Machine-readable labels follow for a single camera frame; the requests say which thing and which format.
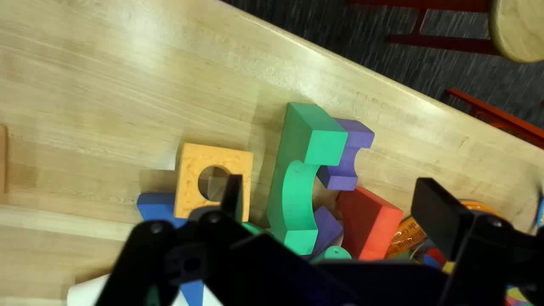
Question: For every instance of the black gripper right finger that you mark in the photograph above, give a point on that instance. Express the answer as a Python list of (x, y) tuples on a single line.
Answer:
[(439, 215)]

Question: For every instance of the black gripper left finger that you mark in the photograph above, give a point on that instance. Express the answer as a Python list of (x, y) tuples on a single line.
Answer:
[(233, 196)]

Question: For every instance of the orange block with round hole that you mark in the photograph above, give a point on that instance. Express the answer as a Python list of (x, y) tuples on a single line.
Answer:
[(189, 164)]

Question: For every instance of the green wooden block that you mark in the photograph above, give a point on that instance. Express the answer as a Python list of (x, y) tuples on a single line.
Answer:
[(289, 198)]

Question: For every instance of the blue triangle foam block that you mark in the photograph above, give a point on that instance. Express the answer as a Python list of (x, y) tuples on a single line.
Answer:
[(155, 206)]

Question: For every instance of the small purple foam block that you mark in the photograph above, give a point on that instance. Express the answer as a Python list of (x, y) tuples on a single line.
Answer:
[(327, 226)]

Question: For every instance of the purple wooden block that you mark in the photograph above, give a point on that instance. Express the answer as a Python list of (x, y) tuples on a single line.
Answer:
[(340, 170)]

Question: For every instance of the clear bin of toys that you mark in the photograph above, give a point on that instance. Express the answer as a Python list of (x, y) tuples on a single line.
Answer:
[(405, 238)]

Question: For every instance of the wooden stool with red legs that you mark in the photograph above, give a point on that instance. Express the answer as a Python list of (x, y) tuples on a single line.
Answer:
[(519, 28)]

